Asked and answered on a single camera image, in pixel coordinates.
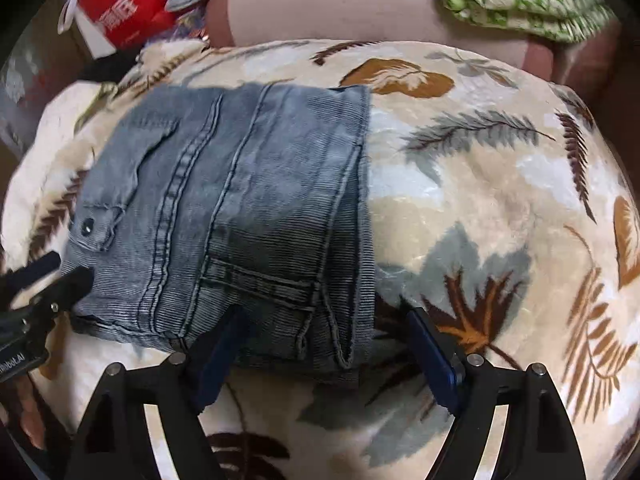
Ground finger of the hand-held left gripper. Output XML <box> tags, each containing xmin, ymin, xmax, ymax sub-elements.
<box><xmin>0</xmin><ymin>251</ymin><xmax>62</xmax><ymax>292</ymax></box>
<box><xmin>27</xmin><ymin>266</ymin><xmax>94</xmax><ymax>317</ymax></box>

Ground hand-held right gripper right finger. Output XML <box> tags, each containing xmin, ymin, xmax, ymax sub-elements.
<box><xmin>405</xmin><ymin>306</ymin><xmax>588</xmax><ymax>480</ymax></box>

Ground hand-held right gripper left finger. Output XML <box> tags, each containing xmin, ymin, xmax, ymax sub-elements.
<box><xmin>65</xmin><ymin>305</ymin><xmax>249</xmax><ymax>480</ymax></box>

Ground blue denim pants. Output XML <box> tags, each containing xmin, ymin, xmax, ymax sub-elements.
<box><xmin>65</xmin><ymin>81</ymin><xmax>377</xmax><ymax>387</ymax></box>

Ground person's left hand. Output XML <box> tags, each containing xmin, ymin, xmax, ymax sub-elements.
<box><xmin>0</xmin><ymin>374</ymin><xmax>57</xmax><ymax>455</ymax></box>

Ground cream pillow with twig print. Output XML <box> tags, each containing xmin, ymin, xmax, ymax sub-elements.
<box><xmin>10</xmin><ymin>80</ymin><xmax>118</xmax><ymax>201</ymax></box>

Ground leaf print fleece blanket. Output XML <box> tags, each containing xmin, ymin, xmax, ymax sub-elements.
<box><xmin>0</xmin><ymin>39</ymin><xmax>640</xmax><ymax>480</ymax></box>

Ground red printed bag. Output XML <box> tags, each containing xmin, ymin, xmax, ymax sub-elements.
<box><xmin>57</xmin><ymin>0</ymin><xmax>187</xmax><ymax>59</ymax></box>

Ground colourful small packet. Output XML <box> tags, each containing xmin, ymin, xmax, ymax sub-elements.
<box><xmin>172</xmin><ymin>6</ymin><xmax>212</xmax><ymax>43</ymax></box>

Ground green patterned cloth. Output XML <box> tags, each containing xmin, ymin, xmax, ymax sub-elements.
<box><xmin>429</xmin><ymin>0</ymin><xmax>619</xmax><ymax>44</ymax></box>

